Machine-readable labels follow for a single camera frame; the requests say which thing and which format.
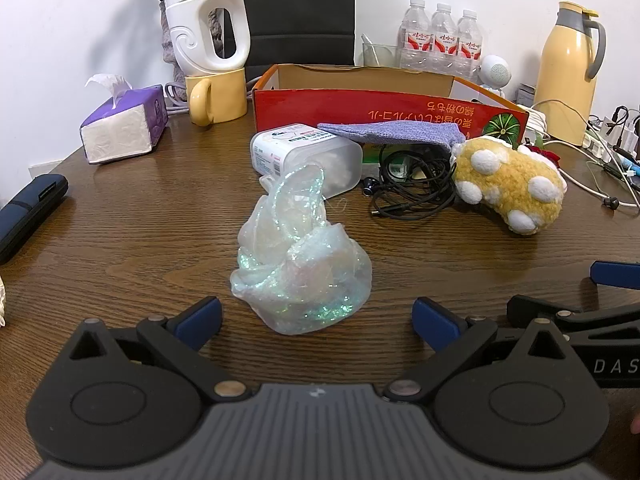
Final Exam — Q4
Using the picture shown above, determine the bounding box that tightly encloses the yellow plush paw toy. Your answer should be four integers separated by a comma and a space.
448, 135, 569, 236

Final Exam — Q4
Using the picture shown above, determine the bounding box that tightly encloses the white charging cable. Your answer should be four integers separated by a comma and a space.
530, 100, 640, 211

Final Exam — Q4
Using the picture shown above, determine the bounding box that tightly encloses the yellow thermos jug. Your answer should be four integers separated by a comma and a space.
532, 1, 607, 147

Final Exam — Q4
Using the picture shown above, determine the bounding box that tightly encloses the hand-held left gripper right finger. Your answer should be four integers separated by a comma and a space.
382, 296, 576, 403

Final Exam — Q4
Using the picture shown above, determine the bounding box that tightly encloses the red cardboard box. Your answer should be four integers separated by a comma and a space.
251, 63, 530, 166

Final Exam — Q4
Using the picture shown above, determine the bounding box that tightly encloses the clear cotton swab box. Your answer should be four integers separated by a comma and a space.
250, 122, 364, 196

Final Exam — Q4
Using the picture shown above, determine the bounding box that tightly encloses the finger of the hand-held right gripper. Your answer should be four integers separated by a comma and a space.
590, 260, 640, 292
506, 295, 640, 342

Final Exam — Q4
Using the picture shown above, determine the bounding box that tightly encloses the grey vase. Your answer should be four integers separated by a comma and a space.
159, 0, 226, 66

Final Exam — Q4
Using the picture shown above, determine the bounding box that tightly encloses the white detergent bottle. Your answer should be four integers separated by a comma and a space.
158, 0, 251, 77

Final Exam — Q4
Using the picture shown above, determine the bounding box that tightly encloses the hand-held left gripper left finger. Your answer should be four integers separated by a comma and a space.
67, 296, 252, 403

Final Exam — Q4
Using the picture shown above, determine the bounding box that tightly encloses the red artificial flower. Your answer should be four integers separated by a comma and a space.
520, 142, 559, 167

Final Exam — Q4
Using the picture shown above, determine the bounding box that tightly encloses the yellow mug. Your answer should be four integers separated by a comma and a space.
185, 66, 249, 127

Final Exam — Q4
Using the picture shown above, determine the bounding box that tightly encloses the white robot speaker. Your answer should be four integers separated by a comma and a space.
477, 54, 514, 99

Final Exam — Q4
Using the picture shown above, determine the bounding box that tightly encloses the iridescent clear plastic bag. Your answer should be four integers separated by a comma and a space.
230, 165, 374, 335

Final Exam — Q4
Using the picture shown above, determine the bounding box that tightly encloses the purple tissue pack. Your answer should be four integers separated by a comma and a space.
80, 74, 170, 165

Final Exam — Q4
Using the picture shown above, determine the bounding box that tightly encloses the clear water bottle red label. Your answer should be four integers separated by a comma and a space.
456, 9, 484, 81
429, 3, 461, 74
398, 0, 434, 71

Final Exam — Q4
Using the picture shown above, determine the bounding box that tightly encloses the clear glass cup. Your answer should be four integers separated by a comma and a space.
361, 34, 402, 69

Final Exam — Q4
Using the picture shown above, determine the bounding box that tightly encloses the dark blue case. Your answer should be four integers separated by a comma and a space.
0, 174, 70, 266

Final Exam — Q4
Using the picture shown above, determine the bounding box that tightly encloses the white power strip with plugs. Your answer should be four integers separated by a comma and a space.
582, 106, 640, 173

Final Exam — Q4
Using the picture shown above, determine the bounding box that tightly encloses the black earphone cable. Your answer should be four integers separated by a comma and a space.
360, 142, 459, 221

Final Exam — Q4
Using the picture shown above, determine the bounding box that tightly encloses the purple knitted cloth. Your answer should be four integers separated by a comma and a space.
317, 121, 469, 149

